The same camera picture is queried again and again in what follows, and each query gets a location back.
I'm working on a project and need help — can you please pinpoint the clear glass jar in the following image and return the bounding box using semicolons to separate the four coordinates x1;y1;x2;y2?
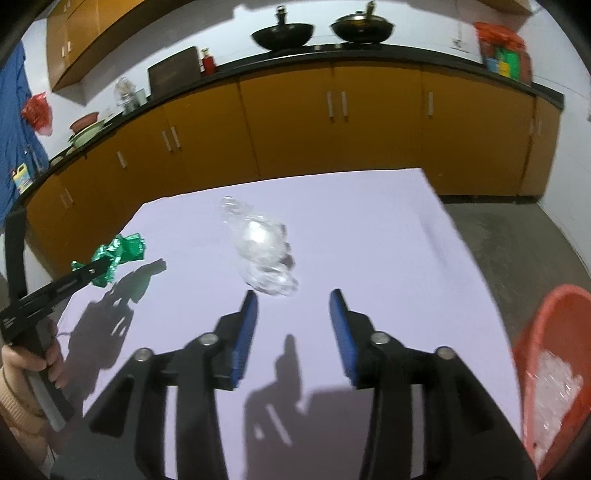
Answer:
114;76;147;114

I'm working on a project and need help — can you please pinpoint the hanging blue cloth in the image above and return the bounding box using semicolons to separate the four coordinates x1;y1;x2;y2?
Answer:
0;44;49;213

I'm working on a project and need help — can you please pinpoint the red bowl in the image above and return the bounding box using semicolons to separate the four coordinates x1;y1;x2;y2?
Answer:
69;112;101;134

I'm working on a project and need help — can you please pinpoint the orange bag with groceries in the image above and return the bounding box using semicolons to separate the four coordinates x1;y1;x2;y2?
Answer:
475;21;533;84

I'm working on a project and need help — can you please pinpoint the person's left hand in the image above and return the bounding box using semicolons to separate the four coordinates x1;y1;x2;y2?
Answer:
0;338;69;394

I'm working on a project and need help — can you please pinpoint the yellow upper kitchen cabinet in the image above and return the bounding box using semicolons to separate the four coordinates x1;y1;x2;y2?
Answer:
501;0;552;14
46;0;160;92

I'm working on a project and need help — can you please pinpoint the yellow base kitchen cabinet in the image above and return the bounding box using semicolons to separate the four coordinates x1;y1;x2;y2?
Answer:
23;58;561;278

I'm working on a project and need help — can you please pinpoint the brown cutting board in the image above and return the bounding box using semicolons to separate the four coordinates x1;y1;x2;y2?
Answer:
148;46;200;95

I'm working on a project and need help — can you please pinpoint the black wok with lid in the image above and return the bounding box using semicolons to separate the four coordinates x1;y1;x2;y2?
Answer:
330;1;395;43

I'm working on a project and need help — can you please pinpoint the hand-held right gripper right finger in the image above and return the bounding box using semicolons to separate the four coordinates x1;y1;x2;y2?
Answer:
329;288;541;480

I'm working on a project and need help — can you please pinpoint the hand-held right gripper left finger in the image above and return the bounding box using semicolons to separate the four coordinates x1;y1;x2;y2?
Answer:
53;291;259;480

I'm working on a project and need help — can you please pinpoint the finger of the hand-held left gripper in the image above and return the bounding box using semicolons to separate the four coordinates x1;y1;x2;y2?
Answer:
31;276;97;320
28;257;116;306

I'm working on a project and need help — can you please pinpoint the pale table cloth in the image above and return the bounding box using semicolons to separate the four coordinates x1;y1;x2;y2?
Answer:
44;167;527;480

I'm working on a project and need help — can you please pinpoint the yellow plastic jug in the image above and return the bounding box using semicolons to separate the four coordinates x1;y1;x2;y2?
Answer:
10;161;33;193

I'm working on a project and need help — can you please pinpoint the hanging red plastic bag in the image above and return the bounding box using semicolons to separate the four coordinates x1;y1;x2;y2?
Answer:
21;91;52;137

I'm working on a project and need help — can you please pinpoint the red plastic basin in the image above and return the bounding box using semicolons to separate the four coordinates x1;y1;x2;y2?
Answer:
512;285;591;478

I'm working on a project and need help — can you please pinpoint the green box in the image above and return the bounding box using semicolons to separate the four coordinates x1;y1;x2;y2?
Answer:
498;48;522;78

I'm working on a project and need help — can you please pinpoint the green foil wrapper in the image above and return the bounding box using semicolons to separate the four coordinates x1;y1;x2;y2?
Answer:
70;233;147;288

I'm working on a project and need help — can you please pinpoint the black kitchen countertop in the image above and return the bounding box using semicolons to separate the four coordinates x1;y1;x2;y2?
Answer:
46;44;566;176

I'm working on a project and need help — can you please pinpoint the clear plastic wrapper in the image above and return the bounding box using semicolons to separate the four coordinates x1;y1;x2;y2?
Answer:
221;196;300;296

